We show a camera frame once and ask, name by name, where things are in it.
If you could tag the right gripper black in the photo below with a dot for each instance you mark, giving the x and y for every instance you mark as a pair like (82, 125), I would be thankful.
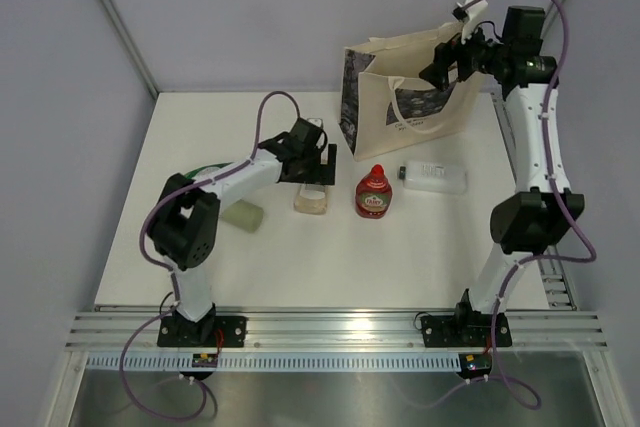
(445, 55)

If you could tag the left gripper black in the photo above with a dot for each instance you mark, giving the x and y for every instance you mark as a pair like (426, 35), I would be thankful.
(321, 173)

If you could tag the clear amber soap bottle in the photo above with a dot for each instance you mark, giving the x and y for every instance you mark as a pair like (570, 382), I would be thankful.
(312, 199)

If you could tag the green bottle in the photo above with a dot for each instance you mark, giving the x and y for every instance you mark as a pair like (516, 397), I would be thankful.
(205, 170)

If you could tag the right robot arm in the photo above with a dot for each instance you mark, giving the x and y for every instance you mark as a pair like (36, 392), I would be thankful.
(543, 206)

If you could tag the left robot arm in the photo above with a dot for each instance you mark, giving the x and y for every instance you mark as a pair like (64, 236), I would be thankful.
(183, 226)

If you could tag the canvas tote bag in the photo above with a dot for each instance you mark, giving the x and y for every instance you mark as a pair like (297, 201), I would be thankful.
(386, 106)

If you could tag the red Fairy dish soap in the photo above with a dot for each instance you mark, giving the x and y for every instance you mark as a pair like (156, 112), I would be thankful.
(373, 194)

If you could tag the pale green cylinder container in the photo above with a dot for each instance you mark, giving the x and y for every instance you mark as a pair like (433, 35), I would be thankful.
(244, 215)

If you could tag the clear flat bottle black cap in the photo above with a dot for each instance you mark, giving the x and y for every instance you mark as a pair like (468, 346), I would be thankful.
(433, 177)

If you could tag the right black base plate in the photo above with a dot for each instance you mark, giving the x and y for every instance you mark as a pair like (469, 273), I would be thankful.
(440, 331)

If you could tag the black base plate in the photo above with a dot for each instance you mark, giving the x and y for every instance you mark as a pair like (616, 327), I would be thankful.
(440, 331)
(226, 331)

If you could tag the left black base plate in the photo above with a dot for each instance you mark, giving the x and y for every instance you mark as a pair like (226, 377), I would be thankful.
(226, 331)

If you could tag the aluminium front rail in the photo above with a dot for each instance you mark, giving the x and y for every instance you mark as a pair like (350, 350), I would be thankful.
(346, 331)

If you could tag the white slotted cable duct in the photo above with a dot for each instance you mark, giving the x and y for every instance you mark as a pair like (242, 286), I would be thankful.
(291, 362)

